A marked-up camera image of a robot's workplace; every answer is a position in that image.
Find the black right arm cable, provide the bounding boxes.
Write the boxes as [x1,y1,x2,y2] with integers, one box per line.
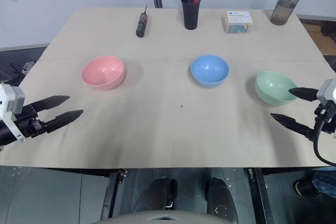
[313,118,336,168]

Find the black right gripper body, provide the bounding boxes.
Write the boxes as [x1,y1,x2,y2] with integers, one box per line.
[313,100,336,135]

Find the dark bystander shoe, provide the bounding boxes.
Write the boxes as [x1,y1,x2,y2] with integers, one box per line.
[293,179,320,197]

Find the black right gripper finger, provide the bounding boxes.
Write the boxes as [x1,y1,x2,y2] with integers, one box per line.
[288,87,319,102]
[270,112,316,141]

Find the black red screwdriver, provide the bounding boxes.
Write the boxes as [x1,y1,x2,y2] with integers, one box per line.
[135,4,150,38]

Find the blue plastic bowl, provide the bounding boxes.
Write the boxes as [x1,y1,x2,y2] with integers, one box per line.
[191,55,230,88]

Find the clear box of pushpins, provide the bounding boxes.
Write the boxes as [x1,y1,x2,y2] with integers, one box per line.
[224,10,254,35]

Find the blue jeans bystander leg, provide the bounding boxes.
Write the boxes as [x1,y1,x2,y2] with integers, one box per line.
[311,166,336,199]

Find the pink plastic bowl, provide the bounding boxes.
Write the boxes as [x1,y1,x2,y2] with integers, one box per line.
[80,55,126,91]

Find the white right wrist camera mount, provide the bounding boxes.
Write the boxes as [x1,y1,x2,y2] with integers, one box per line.
[316,78,336,140]

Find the small grey device on floor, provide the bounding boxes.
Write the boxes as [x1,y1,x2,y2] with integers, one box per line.
[22,61,36,74]

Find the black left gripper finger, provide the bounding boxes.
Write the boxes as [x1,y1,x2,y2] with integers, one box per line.
[26,95,70,113]
[44,109,84,134]

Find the black table frame leg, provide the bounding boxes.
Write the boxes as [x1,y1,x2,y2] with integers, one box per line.
[100,168,129,221]
[246,167,275,224]

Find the dark rounded robot foot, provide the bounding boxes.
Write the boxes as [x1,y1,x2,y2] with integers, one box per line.
[205,177,239,222]
[145,177,178,210]

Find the black pen cup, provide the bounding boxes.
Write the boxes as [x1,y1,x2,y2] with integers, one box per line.
[180,0,202,30]

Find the green plastic bowl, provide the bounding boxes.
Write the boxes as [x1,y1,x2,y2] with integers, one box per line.
[255,70,299,106]

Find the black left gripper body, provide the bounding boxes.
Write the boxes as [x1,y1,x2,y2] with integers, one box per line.
[15,104,50,138]

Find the grey robot torso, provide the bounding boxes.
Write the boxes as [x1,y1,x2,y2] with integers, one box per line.
[99,209,219,224]

